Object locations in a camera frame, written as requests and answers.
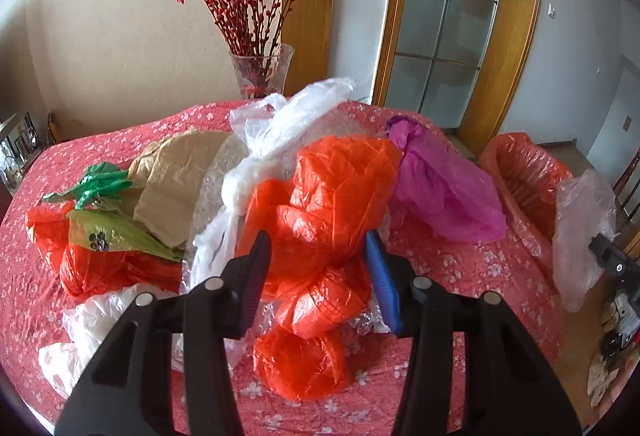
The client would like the wooden stair railing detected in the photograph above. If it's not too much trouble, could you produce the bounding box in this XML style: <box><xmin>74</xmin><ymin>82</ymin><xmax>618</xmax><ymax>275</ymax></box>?
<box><xmin>613</xmin><ymin>149</ymin><xmax>640</xmax><ymax>234</ymax></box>

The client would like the large orange plastic bag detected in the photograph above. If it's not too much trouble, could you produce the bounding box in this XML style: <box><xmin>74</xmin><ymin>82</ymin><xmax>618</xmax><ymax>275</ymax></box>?
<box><xmin>236</xmin><ymin>135</ymin><xmax>401</xmax><ymax>401</ymax></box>

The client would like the magenta plastic bag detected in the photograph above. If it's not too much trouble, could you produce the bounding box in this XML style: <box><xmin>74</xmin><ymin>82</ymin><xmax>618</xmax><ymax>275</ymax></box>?
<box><xmin>386</xmin><ymin>115</ymin><xmax>506</xmax><ymax>243</ymax></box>

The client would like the wooden door frame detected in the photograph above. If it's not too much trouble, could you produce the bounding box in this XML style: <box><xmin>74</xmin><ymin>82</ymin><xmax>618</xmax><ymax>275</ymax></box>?
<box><xmin>284</xmin><ymin>0</ymin><xmax>540</xmax><ymax>153</ymax></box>

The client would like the glass vase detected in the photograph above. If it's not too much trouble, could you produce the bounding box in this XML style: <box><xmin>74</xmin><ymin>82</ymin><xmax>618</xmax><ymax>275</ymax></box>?
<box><xmin>231</xmin><ymin>44</ymin><xmax>295</xmax><ymax>99</ymax></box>

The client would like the frosted glass sliding door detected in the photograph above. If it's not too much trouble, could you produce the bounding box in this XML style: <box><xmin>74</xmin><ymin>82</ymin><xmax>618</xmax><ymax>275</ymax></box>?
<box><xmin>385</xmin><ymin>0</ymin><xmax>499</xmax><ymax>130</ymax></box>

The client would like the white bag front left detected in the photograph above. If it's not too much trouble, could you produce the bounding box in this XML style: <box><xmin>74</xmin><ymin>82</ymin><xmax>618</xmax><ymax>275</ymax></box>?
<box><xmin>38</xmin><ymin>283</ymin><xmax>176</xmax><ymax>399</ymax></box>

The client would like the white plastic bag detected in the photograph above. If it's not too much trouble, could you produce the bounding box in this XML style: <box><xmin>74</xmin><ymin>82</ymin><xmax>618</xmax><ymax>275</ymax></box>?
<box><xmin>192</xmin><ymin>76</ymin><xmax>356</xmax><ymax>277</ymax></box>

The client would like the clear plastic bag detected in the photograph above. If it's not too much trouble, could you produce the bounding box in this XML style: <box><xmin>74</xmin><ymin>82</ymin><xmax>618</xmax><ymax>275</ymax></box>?
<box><xmin>552</xmin><ymin>170</ymin><xmax>616</xmax><ymax>312</ymax></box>

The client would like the red floral tablecloth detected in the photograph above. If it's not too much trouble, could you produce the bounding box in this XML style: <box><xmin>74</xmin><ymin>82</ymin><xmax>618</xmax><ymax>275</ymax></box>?
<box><xmin>1</xmin><ymin>102</ymin><xmax>562</xmax><ymax>435</ymax></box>

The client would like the green plastic bag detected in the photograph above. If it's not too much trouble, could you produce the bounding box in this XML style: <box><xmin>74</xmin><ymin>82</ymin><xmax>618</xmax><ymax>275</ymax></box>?
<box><xmin>41</xmin><ymin>162</ymin><xmax>132</xmax><ymax>210</ymax></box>

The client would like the beige paper bag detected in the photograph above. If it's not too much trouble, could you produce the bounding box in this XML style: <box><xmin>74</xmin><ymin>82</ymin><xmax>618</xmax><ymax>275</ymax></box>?
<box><xmin>128</xmin><ymin>130</ymin><xmax>228</xmax><ymax>248</ymax></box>

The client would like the yellow green snack wrapper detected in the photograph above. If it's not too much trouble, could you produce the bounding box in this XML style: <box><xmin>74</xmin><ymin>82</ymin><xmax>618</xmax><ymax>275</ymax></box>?
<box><xmin>66</xmin><ymin>210</ymin><xmax>182</xmax><ymax>263</ymax></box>

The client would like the bubble wrap sheet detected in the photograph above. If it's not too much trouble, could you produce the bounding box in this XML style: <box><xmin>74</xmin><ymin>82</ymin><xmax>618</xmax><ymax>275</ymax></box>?
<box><xmin>180</xmin><ymin>134</ymin><xmax>248</xmax><ymax>293</ymax></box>

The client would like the red basket with liner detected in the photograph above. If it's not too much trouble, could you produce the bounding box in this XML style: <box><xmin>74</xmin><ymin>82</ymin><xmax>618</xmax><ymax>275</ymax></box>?
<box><xmin>478</xmin><ymin>133</ymin><xmax>573</xmax><ymax>279</ymax></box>

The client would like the orange bag at left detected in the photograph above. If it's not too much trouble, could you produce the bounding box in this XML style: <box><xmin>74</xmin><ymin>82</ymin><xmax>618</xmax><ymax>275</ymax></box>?
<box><xmin>25</xmin><ymin>203</ymin><xmax>181</xmax><ymax>300</ymax></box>

